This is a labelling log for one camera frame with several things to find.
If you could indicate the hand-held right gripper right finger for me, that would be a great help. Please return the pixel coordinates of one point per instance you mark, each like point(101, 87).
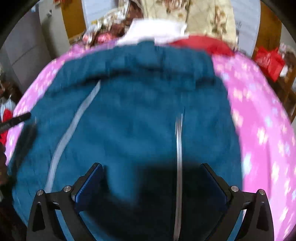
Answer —
point(215, 185)

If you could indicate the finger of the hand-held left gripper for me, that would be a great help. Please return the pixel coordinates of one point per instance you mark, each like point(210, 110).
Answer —
point(16, 120)
point(24, 143)

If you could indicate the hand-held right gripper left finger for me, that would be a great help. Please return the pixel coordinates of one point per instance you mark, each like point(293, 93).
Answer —
point(91, 183)

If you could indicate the teal puffer jacket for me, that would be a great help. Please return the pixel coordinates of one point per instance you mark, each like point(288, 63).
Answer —
point(129, 104)

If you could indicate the red plastic bag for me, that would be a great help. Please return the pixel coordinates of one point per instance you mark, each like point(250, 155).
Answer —
point(5, 125)

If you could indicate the white plastic bag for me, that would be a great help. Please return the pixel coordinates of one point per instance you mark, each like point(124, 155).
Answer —
point(7, 104)

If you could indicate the grey refrigerator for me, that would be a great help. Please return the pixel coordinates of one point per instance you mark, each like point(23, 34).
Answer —
point(25, 46)

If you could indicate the pink floral bedsheet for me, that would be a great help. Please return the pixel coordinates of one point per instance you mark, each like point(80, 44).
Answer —
point(259, 111)

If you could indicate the brown floral cloth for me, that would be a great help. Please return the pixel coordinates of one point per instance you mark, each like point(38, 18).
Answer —
point(111, 27)

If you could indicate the red shopping bag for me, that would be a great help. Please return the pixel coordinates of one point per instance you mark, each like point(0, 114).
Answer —
point(269, 62)

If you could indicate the red cloth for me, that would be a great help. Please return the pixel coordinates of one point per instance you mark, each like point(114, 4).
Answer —
point(203, 45)

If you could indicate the white pillow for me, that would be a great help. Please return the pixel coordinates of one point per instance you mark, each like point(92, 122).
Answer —
point(157, 30)

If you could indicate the cream floral quilt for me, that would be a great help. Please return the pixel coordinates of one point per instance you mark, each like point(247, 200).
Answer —
point(203, 18)

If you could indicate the wooden door frame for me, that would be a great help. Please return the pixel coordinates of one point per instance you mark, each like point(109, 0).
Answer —
point(74, 20)
point(268, 27)

